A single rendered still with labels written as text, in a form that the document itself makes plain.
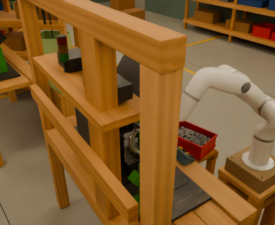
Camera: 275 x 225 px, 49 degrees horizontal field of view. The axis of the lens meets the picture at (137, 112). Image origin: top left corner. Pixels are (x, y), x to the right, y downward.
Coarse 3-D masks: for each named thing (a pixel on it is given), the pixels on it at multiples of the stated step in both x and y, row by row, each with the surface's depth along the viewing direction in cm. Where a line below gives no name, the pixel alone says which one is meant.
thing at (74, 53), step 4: (76, 48) 169; (68, 52) 163; (72, 52) 163; (76, 52) 163; (72, 56) 158; (76, 56) 158; (80, 56) 158; (68, 60) 154; (72, 60) 155; (76, 60) 156; (80, 60) 158; (60, 64) 165; (68, 64) 155; (72, 64) 156; (76, 64) 157; (80, 64) 158; (68, 68) 156; (72, 68) 157; (76, 68) 158; (80, 68) 160; (68, 72) 158
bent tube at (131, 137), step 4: (132, 132) 170; (136, 132) 171; (132, 136) 170; (128, 140) 171; (132, 140) 170; (128, 144) 171; (132, 144) 171; (132, 148) 171; (132, 152) 174; (136, 152) 173
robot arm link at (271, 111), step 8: (264, 104) 166; (272, 104) 163; (264, 112) 165; (272, 112) 160; (272, 120) 160; (256, 128) 175; (264, 128) 167; (272, 128) 163; (256, 136) 175; (264, 136) 171; (272, 136) 170
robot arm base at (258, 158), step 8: (256, 144) 176; (264, 144) 173; (272, 144) 174; (248, 152) 193; (256, 152) 178; (264, 152) 176; (248, 160) 185; (256, 160) 180; (264, 160) 179; (272, 160) 186; (256, 168) 179; (264, 168) 179
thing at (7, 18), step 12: (0, 12) 441; (12, 12) 441; (48, 12) 382; (0, 24) 404; (12, 24) 401; (48, 24) 391; (60, 24) 391; (12, 36) 434; (48, 36) 450; (12, 48) 433; (24, 48) 433; (48, 48) 416; (72, 48) 442
